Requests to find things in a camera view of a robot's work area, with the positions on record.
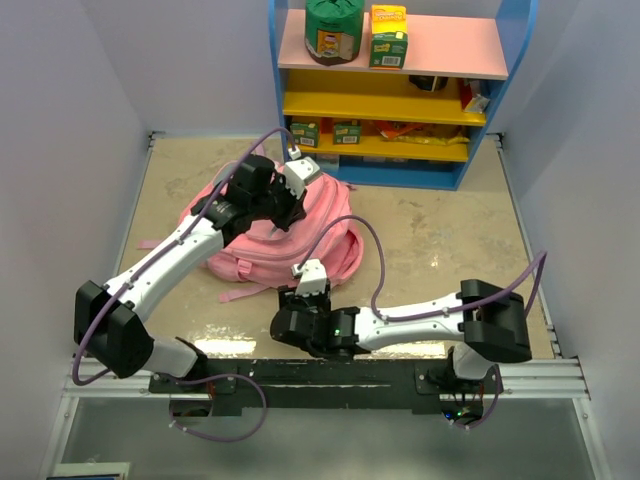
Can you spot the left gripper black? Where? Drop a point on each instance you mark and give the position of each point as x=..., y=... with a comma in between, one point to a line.
x=296, y=208

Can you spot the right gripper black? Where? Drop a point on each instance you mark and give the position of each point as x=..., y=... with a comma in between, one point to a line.
x=291, y=300

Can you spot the pink student backpack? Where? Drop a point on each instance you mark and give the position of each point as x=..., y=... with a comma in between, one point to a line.
x=265, y=254

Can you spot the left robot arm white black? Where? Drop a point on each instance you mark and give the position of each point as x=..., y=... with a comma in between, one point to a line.
x=109, y=318

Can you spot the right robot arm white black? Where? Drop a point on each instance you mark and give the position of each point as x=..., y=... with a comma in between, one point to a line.
x=486, y=324

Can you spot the teal tissue pack stack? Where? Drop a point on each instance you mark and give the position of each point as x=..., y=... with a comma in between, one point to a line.
x=328, y=162

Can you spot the green box left lower shelf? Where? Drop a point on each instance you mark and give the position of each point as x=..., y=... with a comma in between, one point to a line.
x=306, y=131

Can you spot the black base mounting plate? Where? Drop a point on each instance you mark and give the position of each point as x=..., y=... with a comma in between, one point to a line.
x=420, y=386

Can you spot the green box right lower shelf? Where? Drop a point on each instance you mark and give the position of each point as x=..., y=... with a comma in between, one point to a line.
x=346, y=132

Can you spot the orange snack packet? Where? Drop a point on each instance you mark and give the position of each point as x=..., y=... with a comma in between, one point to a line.
x=390, y=130

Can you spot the blue kids shelf unit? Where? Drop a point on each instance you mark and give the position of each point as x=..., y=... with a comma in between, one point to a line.
x=489, y=49

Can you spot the green cylindrical package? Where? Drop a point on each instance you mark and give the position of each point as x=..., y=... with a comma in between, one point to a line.
x=333, y=30

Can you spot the yellow snack packet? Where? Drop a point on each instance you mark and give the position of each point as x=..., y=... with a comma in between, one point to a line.
x=421, y=138

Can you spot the black object middle shelf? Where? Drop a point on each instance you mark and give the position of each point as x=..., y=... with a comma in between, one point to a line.
x=429, y=84

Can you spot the yellow green box top shelf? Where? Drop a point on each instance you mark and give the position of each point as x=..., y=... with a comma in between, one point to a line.
x=389, y=37

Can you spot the red white box on shelf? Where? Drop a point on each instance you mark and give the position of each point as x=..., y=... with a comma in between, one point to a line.
x=474, y=95

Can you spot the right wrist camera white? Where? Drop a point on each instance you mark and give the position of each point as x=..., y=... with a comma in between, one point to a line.
x=312, y=278

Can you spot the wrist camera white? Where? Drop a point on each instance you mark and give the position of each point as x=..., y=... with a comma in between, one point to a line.
x=299, y=172
x=312, y=278

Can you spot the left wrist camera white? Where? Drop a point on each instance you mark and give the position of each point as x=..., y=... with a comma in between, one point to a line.
x=299, y=172

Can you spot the aluminium frame rail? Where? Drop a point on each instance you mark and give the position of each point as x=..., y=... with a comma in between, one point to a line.
x=541, y=379

